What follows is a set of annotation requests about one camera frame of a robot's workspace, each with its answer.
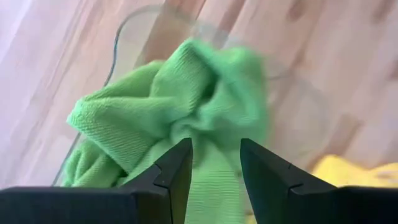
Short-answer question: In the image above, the yellow microfiber towel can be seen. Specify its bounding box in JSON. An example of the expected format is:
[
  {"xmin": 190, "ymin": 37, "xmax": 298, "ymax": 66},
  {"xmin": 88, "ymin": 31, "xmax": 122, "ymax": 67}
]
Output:
[{"xmin": 309, "ymin": 154, "xmax": 398, "ymax": 189}]

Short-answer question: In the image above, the clear plastic basket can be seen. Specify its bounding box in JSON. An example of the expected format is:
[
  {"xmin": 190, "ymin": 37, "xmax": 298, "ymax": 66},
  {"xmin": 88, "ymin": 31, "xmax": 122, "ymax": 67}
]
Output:
[{"xmin": 51, "ymin": 3, "xmax": 330, "ymax": 187}]

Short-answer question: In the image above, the green microfiber towel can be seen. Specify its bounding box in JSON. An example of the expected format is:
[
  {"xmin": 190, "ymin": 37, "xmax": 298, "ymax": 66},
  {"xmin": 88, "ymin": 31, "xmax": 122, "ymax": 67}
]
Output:
[
  {"xmin": 66, "ymin": 37, "xmax": 271, "ymax": 224},
  {"xmin": 61, "ymin": 139, "xmax": 128, "ymax": 188}
]

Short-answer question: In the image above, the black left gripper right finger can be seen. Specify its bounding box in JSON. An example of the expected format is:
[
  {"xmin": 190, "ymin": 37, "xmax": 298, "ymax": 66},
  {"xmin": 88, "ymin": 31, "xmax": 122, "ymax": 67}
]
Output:
[{"xmin": 239, "ymin": 138, "xmax": 398, "ymax": 224}]

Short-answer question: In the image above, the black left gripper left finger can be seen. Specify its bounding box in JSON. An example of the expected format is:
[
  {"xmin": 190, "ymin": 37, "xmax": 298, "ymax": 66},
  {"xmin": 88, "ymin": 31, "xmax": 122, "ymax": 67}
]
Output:
[{"xmin": 0, "ymin": 137, "xmax": 193, "ymax": 224}]

